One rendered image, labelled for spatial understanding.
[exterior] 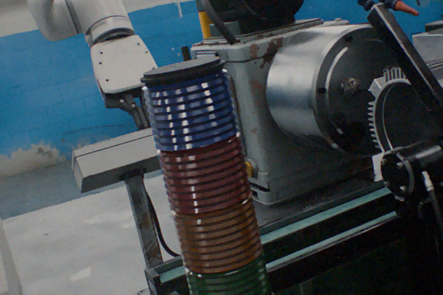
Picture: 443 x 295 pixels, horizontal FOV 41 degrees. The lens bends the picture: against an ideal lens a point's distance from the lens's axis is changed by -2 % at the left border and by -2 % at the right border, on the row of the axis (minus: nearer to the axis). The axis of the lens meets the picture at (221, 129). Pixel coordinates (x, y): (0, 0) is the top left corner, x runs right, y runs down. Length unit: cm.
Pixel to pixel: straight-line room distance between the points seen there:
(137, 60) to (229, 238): 65
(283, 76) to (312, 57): 9
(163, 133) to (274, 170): 92
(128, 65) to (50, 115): 532
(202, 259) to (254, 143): 90
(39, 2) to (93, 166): 29
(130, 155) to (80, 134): 544
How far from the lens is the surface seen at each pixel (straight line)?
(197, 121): 39
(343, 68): 111
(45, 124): 634
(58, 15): 109
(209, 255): 42
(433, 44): 97
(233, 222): 42
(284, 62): 119
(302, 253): 81
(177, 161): 40
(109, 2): 108
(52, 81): 631
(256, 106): 127
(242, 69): 128
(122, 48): 105
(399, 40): 86
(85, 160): 94
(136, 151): 95
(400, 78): 92
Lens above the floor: 126
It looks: 12 degrees down
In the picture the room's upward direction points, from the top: 12 degrees counter-clockwise
